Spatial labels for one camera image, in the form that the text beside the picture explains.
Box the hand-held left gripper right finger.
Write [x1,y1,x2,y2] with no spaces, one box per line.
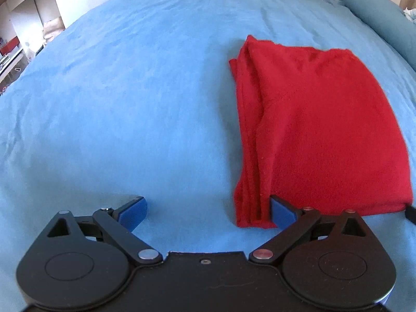
[248,194,372,262]

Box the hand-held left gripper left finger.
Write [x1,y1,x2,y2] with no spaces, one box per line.
[45,196,163,265]

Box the red knit sweater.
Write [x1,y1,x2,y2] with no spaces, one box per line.
[228,35,414,229]

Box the blue bed sheet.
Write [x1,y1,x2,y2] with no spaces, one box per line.
[0,0,416,261]

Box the beige bag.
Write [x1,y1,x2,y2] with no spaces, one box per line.
[42,17,66,43]

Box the teal bolster cushion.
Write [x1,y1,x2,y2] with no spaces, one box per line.
[305,0,416,69]

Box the red storage box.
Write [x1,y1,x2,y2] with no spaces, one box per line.
[0,38,20,56]

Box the white desk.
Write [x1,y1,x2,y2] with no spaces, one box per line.
[0,0,66,95]

